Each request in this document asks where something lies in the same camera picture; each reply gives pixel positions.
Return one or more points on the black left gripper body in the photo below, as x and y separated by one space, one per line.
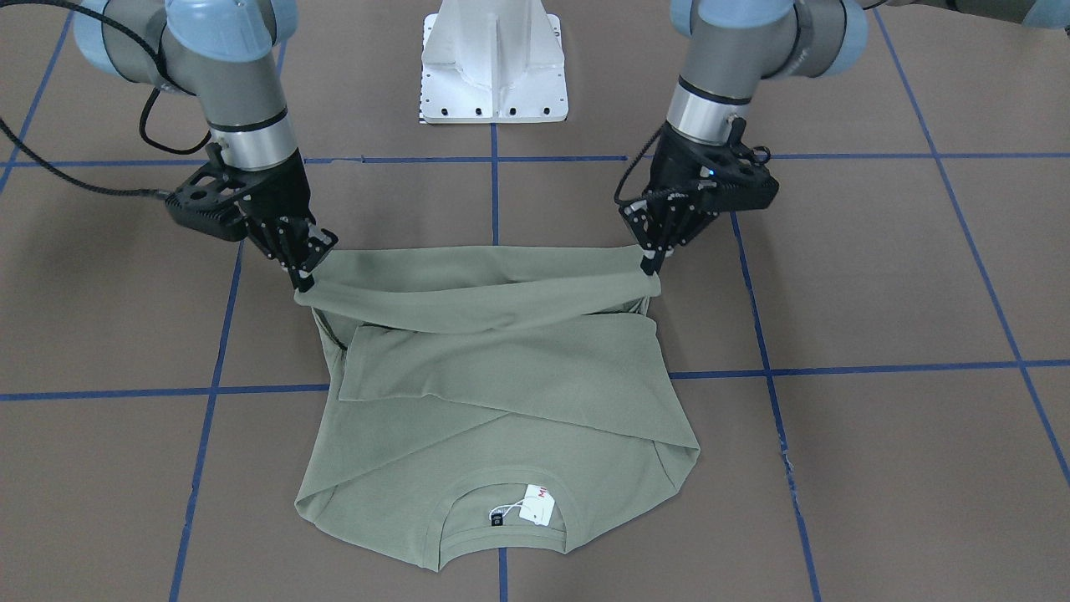
670 177

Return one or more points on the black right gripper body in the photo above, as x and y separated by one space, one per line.
278 189

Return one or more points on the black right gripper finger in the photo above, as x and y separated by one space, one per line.
300 270

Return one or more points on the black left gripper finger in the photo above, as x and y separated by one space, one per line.
654 256

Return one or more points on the olive green long-sleeve shirt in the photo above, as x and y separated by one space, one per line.
459 375

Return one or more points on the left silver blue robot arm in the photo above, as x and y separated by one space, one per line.
734 45

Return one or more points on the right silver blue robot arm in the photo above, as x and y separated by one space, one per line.
219 51

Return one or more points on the white paper hang tag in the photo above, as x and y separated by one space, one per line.
537 505

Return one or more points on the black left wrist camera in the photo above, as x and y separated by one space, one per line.
739 179

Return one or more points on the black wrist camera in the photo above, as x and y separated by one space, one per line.
739 179
204 202

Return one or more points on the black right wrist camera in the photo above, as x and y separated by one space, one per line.
204 202

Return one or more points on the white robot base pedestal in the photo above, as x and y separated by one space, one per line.
492 63

